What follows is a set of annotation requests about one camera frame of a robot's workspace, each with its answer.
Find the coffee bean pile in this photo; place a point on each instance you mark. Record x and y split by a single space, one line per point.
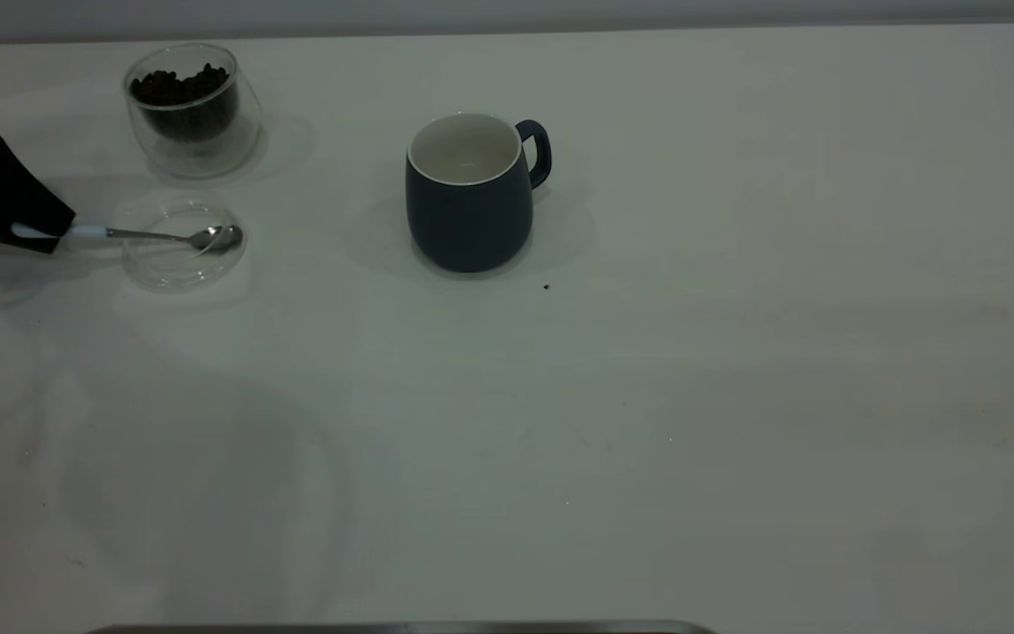
181 97

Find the small clear glass dish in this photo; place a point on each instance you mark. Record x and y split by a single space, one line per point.
164 269

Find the dark grey ceramic mug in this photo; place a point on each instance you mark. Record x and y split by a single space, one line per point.
472 220

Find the double-wall glass cup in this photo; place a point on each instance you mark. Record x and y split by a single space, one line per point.
199 154

